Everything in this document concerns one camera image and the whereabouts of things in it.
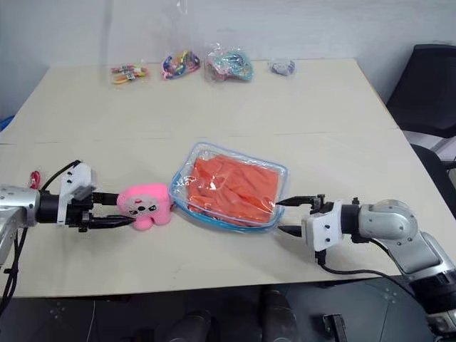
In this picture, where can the orange cloth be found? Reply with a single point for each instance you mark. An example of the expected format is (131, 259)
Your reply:
(235, 185)

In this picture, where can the small red connector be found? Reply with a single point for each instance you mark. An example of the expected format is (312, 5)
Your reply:
(34, 180)

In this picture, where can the clear plastic pouch blue trim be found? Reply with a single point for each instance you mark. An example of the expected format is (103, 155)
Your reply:
(185, 185)

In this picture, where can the clear bag of colourful bands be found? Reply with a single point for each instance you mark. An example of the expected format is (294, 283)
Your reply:
(178, 64)

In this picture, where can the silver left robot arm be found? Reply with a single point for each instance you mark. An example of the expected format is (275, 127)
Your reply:
(18, 206)

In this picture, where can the dark rounded shape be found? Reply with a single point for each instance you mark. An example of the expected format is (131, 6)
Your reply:
(279, 313)
(190, 326)

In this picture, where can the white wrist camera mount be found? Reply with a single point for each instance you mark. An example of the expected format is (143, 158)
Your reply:
(73, 178)
(322, 228)

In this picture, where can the clear bag of colourful clips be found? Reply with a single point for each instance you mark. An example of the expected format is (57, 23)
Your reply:
(126, 73)

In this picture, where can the pink plush toy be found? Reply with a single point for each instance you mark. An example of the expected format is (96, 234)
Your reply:
(149, 203)

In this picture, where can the blue object at table edge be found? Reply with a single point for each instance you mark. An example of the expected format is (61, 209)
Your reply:
(4, 123)

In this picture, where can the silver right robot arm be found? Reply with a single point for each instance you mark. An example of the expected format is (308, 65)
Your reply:
(395, 221)

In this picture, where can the clear bag of pastel rings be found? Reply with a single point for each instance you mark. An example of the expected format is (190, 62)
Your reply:
(228, 66)

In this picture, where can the black office chair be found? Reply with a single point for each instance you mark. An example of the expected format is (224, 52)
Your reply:
(424, 92)

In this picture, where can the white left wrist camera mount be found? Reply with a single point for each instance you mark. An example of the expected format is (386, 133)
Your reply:
(73, 178)

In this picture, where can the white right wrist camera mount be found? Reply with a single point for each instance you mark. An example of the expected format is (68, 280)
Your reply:
(322, 228)

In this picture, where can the black rectangular bracket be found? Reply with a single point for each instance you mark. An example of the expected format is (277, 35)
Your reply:
(335, 326)

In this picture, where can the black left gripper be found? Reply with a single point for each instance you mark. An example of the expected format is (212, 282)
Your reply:
(80, 213)

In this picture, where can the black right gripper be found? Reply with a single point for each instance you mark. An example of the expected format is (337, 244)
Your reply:
(318, 204)

